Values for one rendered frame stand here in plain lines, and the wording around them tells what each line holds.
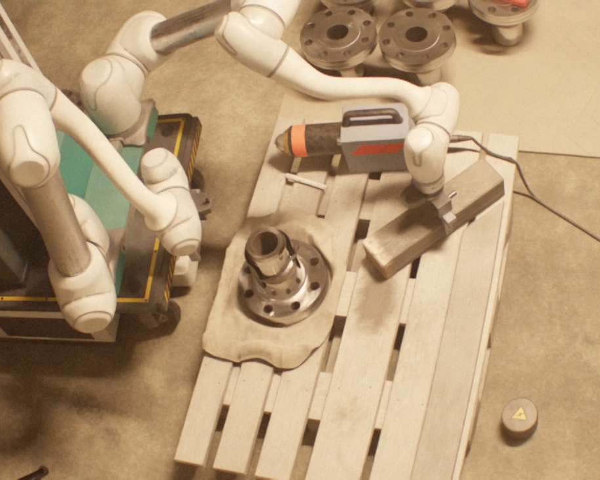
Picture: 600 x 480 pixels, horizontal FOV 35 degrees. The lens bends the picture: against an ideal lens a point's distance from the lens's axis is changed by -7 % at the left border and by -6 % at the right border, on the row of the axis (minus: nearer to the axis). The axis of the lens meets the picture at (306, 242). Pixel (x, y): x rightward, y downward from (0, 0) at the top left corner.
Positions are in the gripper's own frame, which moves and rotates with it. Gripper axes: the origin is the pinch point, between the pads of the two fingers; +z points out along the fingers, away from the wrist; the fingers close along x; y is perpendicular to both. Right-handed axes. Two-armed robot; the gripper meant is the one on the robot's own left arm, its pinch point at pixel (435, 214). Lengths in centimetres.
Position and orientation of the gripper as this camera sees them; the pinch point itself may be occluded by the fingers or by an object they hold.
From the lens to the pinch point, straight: 290.8
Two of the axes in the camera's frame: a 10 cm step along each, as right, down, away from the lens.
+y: 8.2, -5.6, 1.3
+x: -5.3, -6.6, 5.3
